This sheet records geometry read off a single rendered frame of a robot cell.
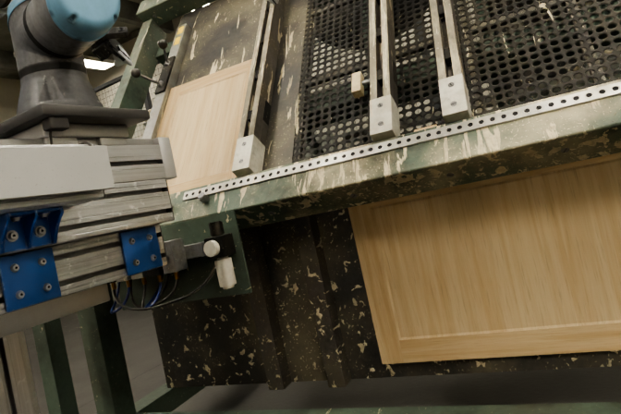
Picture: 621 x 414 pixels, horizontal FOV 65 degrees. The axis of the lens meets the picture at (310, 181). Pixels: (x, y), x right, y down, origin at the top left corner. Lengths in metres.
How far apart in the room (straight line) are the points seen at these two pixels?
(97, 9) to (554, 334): 1.32
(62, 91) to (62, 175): 0.24
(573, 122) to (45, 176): 1.02
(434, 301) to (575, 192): 0.49
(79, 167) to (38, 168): 0.06
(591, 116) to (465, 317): 0.66
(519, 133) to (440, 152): 0.18
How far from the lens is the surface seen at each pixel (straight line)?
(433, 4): 1.58
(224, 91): 1.87
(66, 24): 0.92
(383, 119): 1.32
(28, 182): 0.76
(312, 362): 1.74
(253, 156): 1.49
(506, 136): 1.21
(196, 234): 1.51
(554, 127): 1.21
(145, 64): 2.44
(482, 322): 1.53
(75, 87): 1.01
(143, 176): 1.04
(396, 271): 1.53
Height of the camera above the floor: 0.80
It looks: 2 degrees up
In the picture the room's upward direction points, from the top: 12 degrees counter-clockwise
